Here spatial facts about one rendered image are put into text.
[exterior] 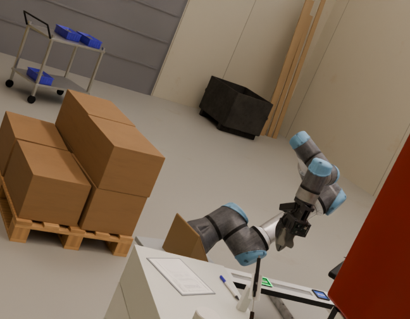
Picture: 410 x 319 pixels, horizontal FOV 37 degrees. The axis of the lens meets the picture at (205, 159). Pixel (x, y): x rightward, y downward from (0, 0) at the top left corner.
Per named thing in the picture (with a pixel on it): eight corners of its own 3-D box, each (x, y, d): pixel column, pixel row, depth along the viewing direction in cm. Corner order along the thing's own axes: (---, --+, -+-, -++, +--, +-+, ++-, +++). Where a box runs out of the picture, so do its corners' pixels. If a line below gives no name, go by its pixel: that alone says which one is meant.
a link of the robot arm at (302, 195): (296, 182, 212) (315, 188, 215) (290, 193, 213) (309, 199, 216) (305, 191, 206) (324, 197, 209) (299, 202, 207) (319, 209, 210)
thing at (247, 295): (251, 319, 189) (268, 283, 186) (240, 316, 188) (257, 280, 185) (244, 307, 195) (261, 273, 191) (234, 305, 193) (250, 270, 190)
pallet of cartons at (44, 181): (77, 177, 521) (107, 97, 502) (138, 258, 423) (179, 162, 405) (-31, 159, 465) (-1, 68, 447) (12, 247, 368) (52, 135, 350)
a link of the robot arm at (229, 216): (204, 220, 254) (231, 204, 258) (222, 246, 250) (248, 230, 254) (207, 210, 243) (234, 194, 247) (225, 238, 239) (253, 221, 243)
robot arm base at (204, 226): (179, 218, 247) (199, 206, 250) (191, 247, 254) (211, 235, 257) (195, 231, 234) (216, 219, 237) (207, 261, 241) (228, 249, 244)
